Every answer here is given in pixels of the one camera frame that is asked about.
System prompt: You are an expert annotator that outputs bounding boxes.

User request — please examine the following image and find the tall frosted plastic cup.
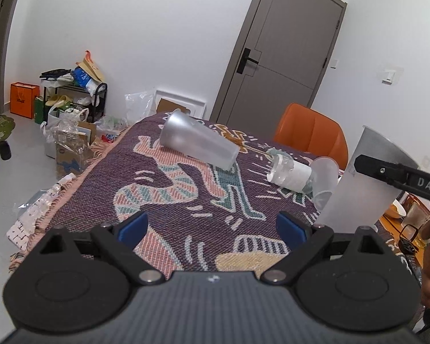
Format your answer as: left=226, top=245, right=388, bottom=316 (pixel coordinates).
left=316, top=126, right=419, bottom=233

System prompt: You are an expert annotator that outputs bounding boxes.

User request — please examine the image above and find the short frosted plastic cup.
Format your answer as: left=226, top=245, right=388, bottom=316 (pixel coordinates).
left=311, top=157, right=339, bottom=212

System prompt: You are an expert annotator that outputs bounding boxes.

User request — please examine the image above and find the frosted cup lying far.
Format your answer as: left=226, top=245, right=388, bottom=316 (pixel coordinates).
left=160, top=110, right=240, bottom=170

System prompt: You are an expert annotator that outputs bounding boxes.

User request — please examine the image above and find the white bowl with fruit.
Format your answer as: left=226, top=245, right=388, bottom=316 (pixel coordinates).
left=384, top=200, right=407, bottom=219

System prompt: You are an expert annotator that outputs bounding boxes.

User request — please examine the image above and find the clear bottle white label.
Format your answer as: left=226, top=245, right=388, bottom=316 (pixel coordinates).
left=266, top=148, right=312, bottom=194

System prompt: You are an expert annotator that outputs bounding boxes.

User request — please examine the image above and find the patterned woven table blanket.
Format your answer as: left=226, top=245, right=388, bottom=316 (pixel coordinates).
left=8, top=110, right=422, bottom=277

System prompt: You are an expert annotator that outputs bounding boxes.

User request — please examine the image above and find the orange leather chair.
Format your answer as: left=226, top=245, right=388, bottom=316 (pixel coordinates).
left=273, top=103, right=349, bottom=170

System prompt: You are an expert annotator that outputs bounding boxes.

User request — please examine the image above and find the cardboard box with plastic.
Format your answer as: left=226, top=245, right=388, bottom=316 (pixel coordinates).
left=40, top=114, right=96, bottom=179

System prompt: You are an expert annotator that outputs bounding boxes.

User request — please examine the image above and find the clear plastic bag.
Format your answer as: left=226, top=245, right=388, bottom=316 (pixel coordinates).
left=124, top=90, right=156, bottom=126

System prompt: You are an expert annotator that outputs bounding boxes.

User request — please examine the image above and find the white framed picture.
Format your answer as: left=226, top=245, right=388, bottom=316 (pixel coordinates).
left=155, top=89, right=206, bottom=119

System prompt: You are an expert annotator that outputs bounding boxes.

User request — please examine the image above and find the black metal shelf rack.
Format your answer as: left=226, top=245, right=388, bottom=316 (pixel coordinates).
left=42, top=82, right=108, bottom=123

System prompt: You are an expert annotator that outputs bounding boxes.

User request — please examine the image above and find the grey door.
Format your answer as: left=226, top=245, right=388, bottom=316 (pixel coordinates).
left=210, top=0, right=347, bottom=137

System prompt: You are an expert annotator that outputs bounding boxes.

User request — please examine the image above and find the clutter pile on shelf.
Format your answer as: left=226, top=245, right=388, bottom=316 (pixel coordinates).
left=39, top=50, right=108, bottom=95

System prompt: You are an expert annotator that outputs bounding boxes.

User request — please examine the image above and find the orange shopping bag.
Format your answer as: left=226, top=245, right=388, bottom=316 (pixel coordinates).
left=10, top=82, right=40, bottom=119

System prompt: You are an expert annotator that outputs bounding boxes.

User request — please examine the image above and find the white wall switch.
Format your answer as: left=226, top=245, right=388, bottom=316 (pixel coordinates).
left=381, top=69, right=397, bottom=85

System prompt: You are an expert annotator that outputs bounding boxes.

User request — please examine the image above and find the small white wall plate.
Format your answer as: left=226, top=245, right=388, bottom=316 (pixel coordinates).
left=329, top=59, right=338, bottom=69

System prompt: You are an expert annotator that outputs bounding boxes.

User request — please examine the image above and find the black door handle lock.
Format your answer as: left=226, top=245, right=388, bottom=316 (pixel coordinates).
left=236, top=47, right=259, bottom=75

